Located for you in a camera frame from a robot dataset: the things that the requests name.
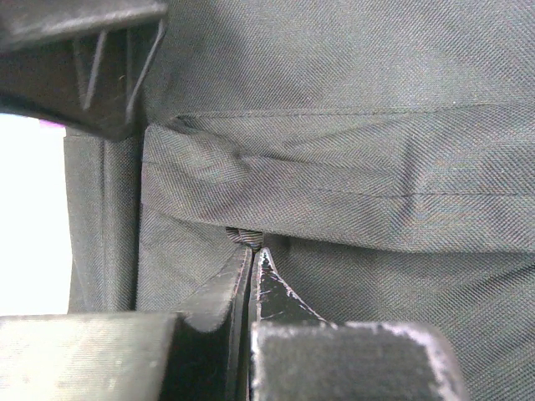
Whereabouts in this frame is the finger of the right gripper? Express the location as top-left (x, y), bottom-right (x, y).
top-left (1, 0), bottom-right (168, 140)

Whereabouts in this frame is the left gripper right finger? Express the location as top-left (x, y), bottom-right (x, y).
top-left (249, 248), bottom-right (468, 400)

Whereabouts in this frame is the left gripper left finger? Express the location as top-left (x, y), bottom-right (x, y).
top-left (1, 246), bottom-right (253, 400)

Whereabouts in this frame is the black backpack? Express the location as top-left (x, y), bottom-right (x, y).
top-left (64, 1), bottom-right (534, 400)

